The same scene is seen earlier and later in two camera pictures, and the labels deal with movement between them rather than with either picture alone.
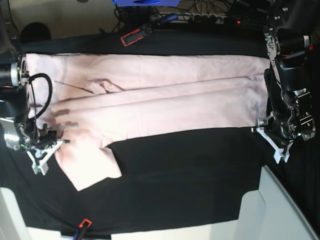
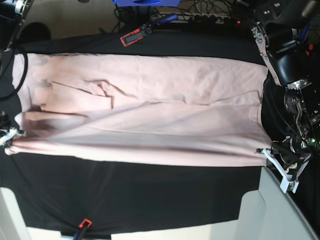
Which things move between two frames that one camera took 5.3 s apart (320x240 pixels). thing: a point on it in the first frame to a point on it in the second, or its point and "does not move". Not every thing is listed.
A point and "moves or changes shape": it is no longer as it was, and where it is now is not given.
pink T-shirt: [92, 100] moves or changes shape
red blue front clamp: [80, 234] does not move
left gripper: [41, 140] to [13, 132]
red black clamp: [133, 36] does not move
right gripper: [284, 132] to [289, 152]
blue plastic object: [145, 3] does not move
